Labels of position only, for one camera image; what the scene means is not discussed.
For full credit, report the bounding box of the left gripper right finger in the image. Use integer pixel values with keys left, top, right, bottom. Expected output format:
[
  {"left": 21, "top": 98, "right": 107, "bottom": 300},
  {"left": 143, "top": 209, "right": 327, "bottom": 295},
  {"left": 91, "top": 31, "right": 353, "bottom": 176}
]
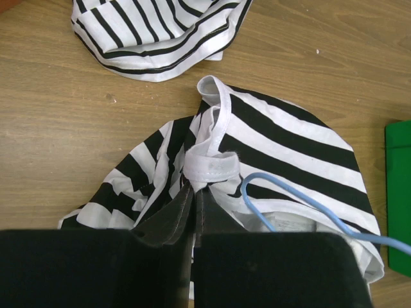
[{"left": 192, "top": 189, "right": 372, "bottom": 307}]

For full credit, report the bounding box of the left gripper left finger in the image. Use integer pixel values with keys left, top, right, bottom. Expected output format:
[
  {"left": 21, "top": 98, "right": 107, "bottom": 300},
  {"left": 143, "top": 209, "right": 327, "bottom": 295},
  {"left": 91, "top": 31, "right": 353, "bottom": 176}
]
[{"left": 1, "top": 185, "right": 193, "bottom": 307}]

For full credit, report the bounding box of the light blue wire hanger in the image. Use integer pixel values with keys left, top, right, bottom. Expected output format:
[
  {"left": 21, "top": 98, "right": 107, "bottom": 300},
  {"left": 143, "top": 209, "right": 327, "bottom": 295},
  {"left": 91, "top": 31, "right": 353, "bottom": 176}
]
[{"left": 241, "top": 173, "right": 410, "bottom": 255}]

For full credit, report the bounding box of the wide-striped black white tank top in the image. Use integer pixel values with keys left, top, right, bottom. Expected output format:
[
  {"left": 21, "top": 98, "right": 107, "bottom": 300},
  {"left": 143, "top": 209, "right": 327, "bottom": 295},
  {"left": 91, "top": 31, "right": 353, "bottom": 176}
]
[{"left": 58, "top": 76, "right": 384, "bottom": 300}]

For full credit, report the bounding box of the thin-striped tank top hanging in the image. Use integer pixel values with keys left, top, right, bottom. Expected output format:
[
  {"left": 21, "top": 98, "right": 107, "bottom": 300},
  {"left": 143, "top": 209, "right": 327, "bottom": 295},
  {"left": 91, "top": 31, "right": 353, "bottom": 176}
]
[{"left": 71, "top": 0, "right": 252, "bottom": 82}]

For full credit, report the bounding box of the green plastic bin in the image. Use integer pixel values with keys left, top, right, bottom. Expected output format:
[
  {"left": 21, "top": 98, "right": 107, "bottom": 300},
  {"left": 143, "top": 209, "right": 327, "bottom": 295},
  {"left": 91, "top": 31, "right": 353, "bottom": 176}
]
[{"left": 384, "top": 119, "right": 411, "bottom": 278}]

